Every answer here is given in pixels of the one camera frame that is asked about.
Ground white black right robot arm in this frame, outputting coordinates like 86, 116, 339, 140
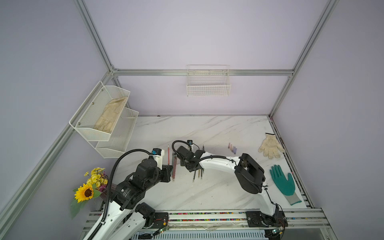
173, 146, 288, 228

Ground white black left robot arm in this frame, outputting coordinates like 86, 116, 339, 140
85, 158, 173, 240

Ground artificial sunflower bouquet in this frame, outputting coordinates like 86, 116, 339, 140
70, 168, 109, 219

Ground cream glove in shelf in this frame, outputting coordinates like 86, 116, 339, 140
94, 97, 128, 134

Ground cream knitted work glove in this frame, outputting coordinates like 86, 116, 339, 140
258, 133, 286, 159

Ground green rubber work glove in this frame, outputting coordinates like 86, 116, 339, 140
270, 165, 302, 206

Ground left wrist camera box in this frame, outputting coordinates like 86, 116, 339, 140
152, 148, 165, 170

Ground white mesh wall shelf lower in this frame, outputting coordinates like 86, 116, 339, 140
95, 108, 139, 159

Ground white mesh wall shelf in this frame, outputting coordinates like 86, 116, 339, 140
95, 108, 139, 159
69, 82, 131, 142

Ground black corrugated cable conduit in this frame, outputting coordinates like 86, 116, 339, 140
86, 148, 151, 240

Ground white mesh wall shelf upper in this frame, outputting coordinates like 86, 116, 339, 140
69, 82, 131, 142

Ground white wire wall basket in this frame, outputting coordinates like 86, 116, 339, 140
187, 65, 231, 97

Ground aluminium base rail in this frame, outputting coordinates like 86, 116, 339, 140
81, 208, 337, 240

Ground aluminium frame profile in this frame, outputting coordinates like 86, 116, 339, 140
1, 1, 338, 232

